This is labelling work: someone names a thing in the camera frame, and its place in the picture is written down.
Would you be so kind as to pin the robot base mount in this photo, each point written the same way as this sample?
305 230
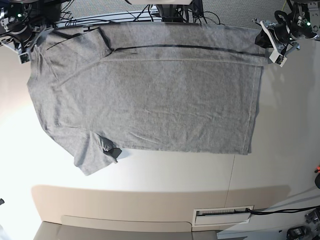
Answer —
173 13

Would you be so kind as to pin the grey T-shirt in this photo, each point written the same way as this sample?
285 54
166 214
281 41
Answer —
173 87

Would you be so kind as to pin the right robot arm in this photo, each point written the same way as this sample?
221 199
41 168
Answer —
22 21

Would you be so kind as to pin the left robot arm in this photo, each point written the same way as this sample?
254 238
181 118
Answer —
302 22

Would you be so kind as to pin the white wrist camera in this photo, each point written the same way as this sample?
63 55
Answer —
24 57
277 58

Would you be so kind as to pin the black device bottom right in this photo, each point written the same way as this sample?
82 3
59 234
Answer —
296 233

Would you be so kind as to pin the white table cable grommet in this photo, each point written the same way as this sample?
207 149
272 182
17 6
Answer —
211 217

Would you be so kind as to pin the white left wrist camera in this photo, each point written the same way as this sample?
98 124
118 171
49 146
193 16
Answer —
277 58

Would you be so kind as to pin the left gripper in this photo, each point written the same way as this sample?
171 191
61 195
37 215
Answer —
273 35

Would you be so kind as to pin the orange black object right edge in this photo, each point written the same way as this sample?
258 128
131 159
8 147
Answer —
317 169

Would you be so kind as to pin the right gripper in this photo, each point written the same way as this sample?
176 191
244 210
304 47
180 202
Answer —
28 36

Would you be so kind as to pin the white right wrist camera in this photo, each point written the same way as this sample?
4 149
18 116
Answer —
24 57

